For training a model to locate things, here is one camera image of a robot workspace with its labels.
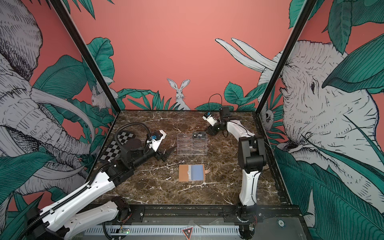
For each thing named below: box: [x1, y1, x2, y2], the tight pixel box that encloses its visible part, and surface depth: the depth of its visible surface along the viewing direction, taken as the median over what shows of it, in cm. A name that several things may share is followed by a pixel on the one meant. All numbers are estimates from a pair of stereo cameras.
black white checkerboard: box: [100, 132, 135, 161], surface depth 95 cm
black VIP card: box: [193, 132, 204, 138], surface depth 97 cm
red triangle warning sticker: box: [182, 227, 194, 240], surface depth 70 cm
